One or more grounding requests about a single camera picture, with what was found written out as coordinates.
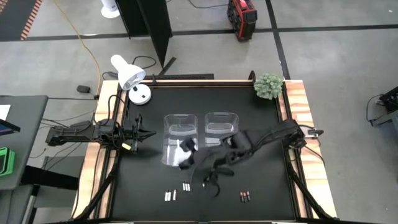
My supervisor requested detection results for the white desk lamp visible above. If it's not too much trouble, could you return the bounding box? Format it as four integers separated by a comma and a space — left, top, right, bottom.
110, 54, 152, 106

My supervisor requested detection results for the wooden edged work table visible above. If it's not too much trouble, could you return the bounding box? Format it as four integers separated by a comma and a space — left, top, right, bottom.
71, 79, 338, 224

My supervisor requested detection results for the yellow floor cable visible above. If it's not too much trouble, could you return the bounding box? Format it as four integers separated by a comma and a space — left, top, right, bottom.
52, 0, 103, 96

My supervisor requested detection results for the white paper sheet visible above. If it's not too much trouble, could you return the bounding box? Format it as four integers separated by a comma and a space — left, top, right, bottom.
0, 105, 12, 121

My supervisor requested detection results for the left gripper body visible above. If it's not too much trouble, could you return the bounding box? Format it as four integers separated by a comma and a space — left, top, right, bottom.
119, 115, 141, 152

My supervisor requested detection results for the black lamp cord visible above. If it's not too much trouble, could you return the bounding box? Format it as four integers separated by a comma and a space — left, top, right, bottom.
101, 55, 157, 81

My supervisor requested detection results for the green frame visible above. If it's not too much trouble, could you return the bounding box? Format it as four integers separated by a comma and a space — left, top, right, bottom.
0, 147, 16, 177

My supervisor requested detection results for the black desk base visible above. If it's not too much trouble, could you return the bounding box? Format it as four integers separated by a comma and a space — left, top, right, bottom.
20, 164, 80, 191

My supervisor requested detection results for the red black tool box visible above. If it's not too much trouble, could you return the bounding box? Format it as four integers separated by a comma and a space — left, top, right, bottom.
226, 0, 258, 42

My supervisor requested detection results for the black floor cable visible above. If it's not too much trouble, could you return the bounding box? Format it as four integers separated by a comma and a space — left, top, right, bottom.
187, 0, 230, 9

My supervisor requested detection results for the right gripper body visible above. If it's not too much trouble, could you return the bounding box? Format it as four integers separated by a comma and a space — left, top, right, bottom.
192, 146, 231, 172

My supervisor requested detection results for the clear plastic bin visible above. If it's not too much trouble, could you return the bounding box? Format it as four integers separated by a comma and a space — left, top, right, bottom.
204, 111, 240, 147
160, 113, 199, 167

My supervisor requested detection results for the black partition panel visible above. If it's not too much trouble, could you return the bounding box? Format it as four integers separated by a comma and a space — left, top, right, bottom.
114, 0, 177, 77

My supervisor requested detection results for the grey desk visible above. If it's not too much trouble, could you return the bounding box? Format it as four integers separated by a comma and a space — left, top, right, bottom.
0, 95, 49, 191

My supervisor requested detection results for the black mat orange edge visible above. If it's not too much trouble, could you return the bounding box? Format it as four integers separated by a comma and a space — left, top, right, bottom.
0, 0, 44, 41

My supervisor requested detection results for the dark tablet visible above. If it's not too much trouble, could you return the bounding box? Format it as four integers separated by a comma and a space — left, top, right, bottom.
0, 119, 21, 136

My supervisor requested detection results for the green artificial potted plant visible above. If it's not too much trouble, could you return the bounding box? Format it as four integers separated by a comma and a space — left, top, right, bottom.
253, 73, 284, 101

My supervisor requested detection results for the white round fan base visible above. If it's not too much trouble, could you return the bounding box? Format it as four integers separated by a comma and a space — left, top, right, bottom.
99, 0, 121, 19

